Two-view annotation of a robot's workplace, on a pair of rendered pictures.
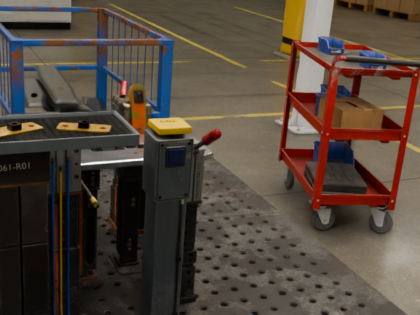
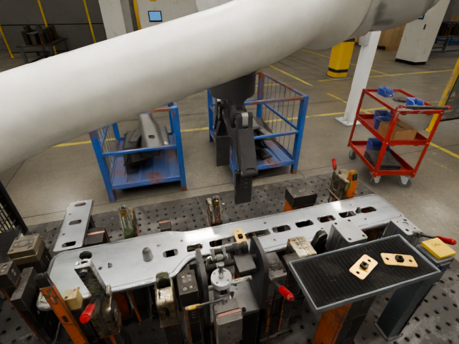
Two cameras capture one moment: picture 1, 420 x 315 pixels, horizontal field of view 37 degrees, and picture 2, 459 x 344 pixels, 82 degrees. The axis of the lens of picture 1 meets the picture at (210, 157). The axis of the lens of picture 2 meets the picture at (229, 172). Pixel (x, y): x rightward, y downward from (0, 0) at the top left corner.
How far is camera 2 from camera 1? 0.77 m
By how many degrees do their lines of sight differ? 16
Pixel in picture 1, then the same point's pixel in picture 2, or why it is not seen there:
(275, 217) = not seen: hidden behind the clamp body
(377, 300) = not seen: outside the picture
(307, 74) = (354, 96)
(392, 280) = (417, 216)
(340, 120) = (394, 135)
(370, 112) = (410, 131)
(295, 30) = (336, 65)
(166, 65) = (304, 108)
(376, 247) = (404, 196)
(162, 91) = (301, 121)
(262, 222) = not seen: hidden behind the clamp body
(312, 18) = (361, 67)
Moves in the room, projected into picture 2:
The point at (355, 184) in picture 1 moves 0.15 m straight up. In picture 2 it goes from (395, 164) to (399, 152)
